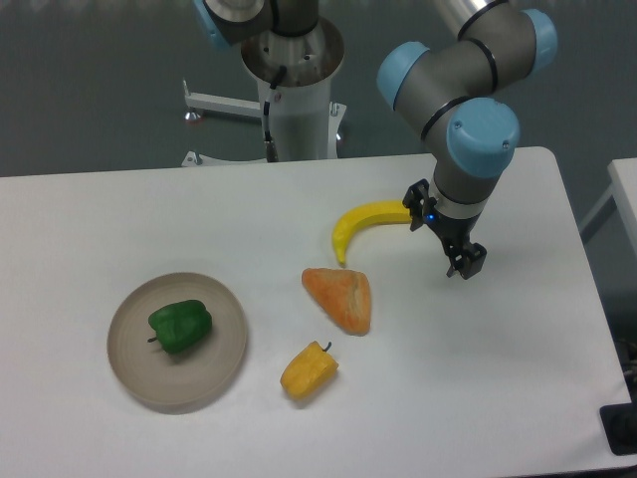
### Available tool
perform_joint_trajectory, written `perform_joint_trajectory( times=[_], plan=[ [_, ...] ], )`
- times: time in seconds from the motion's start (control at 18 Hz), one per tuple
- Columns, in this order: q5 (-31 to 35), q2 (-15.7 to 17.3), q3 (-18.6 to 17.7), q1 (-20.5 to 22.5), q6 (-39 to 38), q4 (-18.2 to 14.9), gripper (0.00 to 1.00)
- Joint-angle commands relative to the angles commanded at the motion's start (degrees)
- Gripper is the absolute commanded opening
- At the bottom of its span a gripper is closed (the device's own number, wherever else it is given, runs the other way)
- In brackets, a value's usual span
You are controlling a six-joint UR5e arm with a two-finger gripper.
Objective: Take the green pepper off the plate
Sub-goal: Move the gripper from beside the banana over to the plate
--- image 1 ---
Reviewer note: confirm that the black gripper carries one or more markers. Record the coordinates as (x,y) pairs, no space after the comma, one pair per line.
(465,257)

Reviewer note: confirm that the green bell pepper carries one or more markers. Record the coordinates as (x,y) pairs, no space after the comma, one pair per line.
(179,326)

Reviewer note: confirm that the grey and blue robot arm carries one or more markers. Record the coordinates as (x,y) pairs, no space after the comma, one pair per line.
(447,97)

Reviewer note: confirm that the yellow bell pepper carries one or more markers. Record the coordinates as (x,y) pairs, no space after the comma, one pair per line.
(308,371)

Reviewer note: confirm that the beige round plate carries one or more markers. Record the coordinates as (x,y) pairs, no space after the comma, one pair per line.
(182,382)

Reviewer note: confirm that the yellow banana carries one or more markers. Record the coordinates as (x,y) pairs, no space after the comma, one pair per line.
(355,220)

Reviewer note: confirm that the orange bread wedge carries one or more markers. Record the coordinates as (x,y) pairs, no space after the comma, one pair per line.
(344,295)

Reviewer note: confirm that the white side table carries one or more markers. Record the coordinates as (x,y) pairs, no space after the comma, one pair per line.
(619,196)

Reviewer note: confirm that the black device at table edge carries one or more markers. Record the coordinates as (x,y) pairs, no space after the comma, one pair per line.
(619,424)

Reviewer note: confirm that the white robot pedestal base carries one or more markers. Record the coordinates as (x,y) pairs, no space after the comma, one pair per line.
(293,75)

